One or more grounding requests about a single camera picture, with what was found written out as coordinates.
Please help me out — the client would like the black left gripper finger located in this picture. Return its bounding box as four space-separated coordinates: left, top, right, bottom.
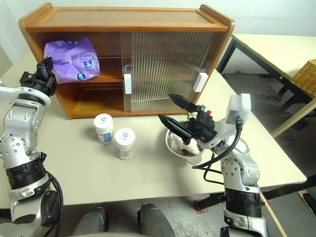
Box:
43 56 54 77
37 63 48 80

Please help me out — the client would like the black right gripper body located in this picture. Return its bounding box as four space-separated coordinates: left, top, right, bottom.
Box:
186 105 218 149

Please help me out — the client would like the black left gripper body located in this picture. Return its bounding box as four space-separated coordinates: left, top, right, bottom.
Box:
19 71 57 97

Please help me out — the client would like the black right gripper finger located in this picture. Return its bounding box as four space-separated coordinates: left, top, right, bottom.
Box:
168 93 198 112
158 114 194 145

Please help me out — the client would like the purple printed soft pack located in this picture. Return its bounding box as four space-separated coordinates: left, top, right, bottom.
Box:
43 37 101 84

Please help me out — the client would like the large white door handle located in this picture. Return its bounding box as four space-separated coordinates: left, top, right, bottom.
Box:
193 72 207 93

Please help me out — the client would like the cracked ribbed glass sliding door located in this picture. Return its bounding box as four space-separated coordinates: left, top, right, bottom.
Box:
128 31 213 116

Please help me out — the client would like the white plastic bottle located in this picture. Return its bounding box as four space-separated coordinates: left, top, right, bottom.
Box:
93 113 115 144
114 127 136 160

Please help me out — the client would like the small white door handle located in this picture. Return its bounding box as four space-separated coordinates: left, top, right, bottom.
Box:
124 73 133 95

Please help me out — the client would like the wooden cabinet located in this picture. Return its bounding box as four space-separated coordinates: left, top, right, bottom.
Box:
18 2 237 119

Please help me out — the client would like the metal bowl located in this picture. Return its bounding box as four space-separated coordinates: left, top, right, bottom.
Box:
165 119 206 165

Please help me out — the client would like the light wooden beam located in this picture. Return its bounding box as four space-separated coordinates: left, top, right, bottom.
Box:
271 97 316 138

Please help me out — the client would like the grey rounded shape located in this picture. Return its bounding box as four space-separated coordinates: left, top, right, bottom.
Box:
137 202 175 237
74 206 108 237

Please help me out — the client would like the beige table with black legs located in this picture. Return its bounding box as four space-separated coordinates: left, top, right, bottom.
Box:
216 34 316 117

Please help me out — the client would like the thin wooden stick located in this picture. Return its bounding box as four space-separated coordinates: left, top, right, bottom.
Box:
259 191 288 237

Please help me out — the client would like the wicker basket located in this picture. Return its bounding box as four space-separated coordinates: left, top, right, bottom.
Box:
291 58 316 97

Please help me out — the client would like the black shoe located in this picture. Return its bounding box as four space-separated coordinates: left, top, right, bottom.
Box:
303 193 316 205

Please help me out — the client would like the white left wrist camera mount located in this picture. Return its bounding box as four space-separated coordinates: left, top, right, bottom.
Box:
0 85 52 107

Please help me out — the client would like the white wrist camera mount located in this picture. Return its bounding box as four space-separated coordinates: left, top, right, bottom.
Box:
0 85 52 107
197 93 252 151

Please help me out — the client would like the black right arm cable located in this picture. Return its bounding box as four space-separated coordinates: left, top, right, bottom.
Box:
192 116 242 185

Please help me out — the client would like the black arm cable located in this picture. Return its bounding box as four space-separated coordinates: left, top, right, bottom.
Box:
45 171 64 237
192 116 242 185

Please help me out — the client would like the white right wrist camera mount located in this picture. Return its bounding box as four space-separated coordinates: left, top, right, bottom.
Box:
197 93 252 151

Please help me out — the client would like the black table frame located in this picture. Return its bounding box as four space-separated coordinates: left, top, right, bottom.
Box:
198 172 316 213

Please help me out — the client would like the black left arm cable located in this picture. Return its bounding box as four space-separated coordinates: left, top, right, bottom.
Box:
45 171 64 237

